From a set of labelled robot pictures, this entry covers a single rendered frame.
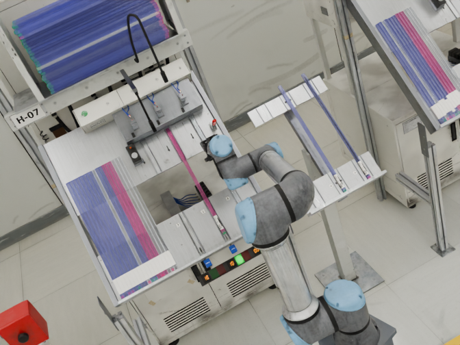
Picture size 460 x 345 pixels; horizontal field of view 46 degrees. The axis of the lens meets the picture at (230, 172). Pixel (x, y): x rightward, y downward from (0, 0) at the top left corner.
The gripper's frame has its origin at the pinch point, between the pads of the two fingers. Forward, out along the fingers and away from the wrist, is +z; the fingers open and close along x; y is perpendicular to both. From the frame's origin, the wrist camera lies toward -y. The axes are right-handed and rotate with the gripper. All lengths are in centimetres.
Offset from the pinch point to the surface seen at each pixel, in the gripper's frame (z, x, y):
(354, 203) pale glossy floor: 81, -69, -61
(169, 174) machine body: 65, 17, 3
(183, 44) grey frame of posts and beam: -0.4, -10.1, 45.5
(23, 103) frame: -2, 55, 52
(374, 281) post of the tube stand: 35, -45, -89
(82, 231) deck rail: -1, 58, -2
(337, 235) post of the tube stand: 24, -36, -58
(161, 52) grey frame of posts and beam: -1.1, -0.9, 46.1
